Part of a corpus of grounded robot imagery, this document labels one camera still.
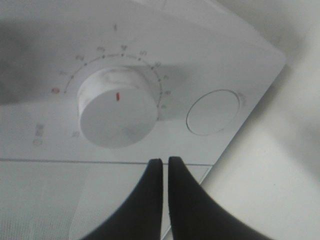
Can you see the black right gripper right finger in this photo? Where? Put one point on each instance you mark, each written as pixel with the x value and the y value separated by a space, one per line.
pixel 194 215

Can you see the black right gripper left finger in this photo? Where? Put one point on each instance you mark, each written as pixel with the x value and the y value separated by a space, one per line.
pixel 140 215

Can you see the round white door button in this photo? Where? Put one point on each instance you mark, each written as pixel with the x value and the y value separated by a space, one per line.
pixel 212 112

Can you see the white timer knob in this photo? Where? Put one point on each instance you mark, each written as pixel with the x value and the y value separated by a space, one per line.
pixel 116 107

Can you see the white microwave door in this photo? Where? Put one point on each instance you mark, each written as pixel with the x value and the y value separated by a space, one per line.
pixel 60 200

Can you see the white microwave oven body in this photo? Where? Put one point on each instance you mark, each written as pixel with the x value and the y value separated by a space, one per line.
pixel 184 48

